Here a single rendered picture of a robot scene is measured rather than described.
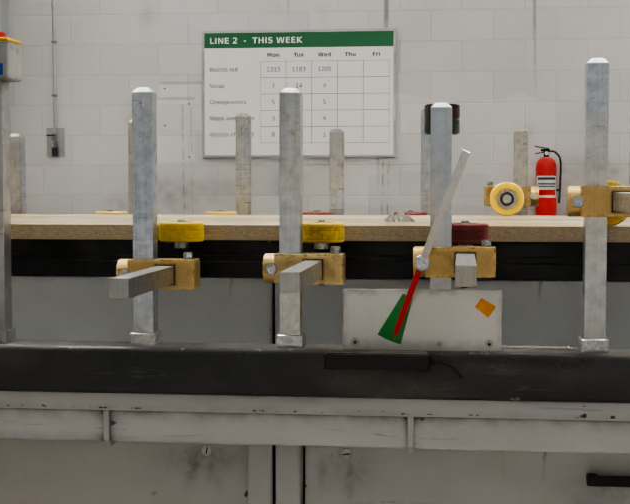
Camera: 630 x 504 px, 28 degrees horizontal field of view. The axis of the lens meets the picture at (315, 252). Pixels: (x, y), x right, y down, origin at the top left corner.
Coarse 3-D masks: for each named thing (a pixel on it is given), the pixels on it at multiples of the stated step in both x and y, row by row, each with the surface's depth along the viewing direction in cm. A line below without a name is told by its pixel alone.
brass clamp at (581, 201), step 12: (576, 192) 202; (588, 192) 202; (600, 192) 202; (612, 192) 201; (576, 204) 202; (588, 204) 202; (600, 204) 202; (612, 204) 201; (576, 216) 204; (588, 216) 202; (600, 216) 202; (612, 216) 202; (624, 216) 201
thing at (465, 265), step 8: (456, 256) 196; (464, 256) 196; (472, 256) 196; (456, 264) 176; (464, 264) 176; (472, 264) 176; (456, 272) 174; (464, 272) 174; (472, 272) 174; (456, 280) 174; (464, 280) 174; (472, 280) 174
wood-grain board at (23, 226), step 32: (32, 224) 230; (64, 224) 229; (96, 224) 229; (128, 224) 228; (224, 224) 228; (256, 224) 228; (352, 224) 228; (384, 224) 228; (416, 224) 228; (512, 224) 229; (544, 224) 229; (576, 224) 229
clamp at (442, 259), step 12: (420, 252) 206; (432, 252) 205; (444, 252) 205; (456, 252) 205; (468, 252) 204; (480, 252) 204; (492, 252) 204; (432, 264) 205; (444, 264) 205; (480, 264) 204; (492, 264) 204; (420, 276) 208; (432, 276) 205; (444, 276) 205; (480, 276) 204; (492, 276) 204
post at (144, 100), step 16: (144, 96) 210; (144, 112) 210; (144, 128) 210; (144, 144) 211; (144, 160) 211; (144, 176) 211; (144, 192) 211; (144, 208) 211; (144, 224) 211; (144, 240) 211; (144, 256) 212; (144, 304) 212; (144, 320) 212
